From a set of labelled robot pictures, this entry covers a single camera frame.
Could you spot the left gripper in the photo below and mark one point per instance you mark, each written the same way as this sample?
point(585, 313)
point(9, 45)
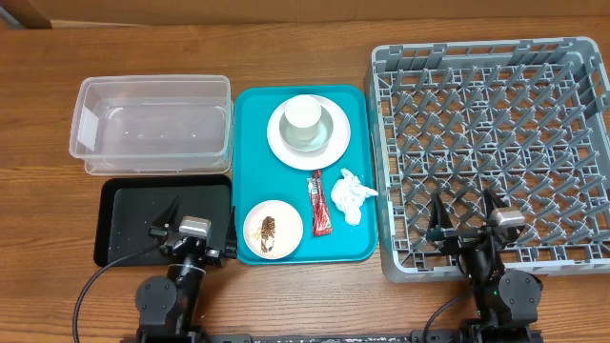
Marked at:
point(214, 255)

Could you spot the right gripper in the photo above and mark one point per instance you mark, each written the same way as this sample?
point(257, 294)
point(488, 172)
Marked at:
point(439, 227)

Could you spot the rice and food scraps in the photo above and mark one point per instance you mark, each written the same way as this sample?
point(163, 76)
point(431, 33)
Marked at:
point(265, 234)

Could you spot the small white plate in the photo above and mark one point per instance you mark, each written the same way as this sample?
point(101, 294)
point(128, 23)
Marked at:
point(288, 228)

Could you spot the white napkin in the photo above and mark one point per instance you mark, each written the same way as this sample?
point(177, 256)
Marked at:
point(349, 195)

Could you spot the red snack wrapper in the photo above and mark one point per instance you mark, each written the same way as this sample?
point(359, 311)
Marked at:
point(322, 224)

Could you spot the white paper cup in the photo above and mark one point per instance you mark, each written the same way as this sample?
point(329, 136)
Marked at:
point(303, 113)

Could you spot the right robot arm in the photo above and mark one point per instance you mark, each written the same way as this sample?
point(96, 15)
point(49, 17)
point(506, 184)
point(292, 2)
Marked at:
point(507, 301)

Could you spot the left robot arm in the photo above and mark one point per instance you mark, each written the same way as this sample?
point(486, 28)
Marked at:
point(167, 303)

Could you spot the grey dishwasher rack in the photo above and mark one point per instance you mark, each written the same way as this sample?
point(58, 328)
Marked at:
point(527, 119)

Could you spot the black tray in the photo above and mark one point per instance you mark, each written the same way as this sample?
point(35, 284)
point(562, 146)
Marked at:
point(128, 206)

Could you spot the teal serving tray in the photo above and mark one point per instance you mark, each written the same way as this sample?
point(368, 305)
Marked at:
point(258, 176)

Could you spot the clear plastic bin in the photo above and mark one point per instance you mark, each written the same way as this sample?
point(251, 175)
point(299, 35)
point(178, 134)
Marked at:
point(153, 124)

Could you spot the large white plate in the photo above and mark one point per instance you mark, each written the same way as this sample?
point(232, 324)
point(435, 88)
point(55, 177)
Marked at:
point(326, 155)

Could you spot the white bowl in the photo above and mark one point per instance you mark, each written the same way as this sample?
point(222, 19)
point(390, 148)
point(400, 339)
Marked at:
point(325, 127)

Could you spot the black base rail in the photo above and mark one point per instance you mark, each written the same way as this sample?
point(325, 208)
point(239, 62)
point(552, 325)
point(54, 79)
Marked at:
point(333, 338)

